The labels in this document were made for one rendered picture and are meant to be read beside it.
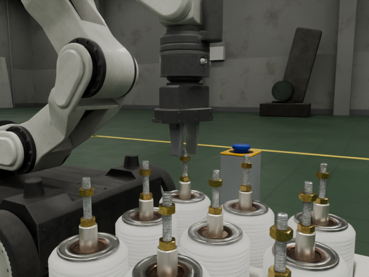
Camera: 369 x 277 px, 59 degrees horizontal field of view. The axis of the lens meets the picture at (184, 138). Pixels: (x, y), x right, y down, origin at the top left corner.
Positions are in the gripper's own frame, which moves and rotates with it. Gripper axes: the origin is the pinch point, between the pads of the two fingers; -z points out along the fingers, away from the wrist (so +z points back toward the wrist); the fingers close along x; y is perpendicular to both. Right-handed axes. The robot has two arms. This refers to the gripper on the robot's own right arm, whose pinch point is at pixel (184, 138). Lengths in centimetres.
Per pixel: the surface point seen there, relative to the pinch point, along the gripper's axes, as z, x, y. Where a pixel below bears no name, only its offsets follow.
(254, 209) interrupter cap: -11.0, -3.7, 13.0
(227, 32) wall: 157, -619, -493
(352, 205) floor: -36, -95, -2
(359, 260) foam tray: -18.0, -13.0, 26.7
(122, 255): -11.4, 20.3, 10.3
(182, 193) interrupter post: -10.0, 1.0, 0.4
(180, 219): -13.5, 3.8, 2.9
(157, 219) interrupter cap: -10.8, 10.8, 5.5
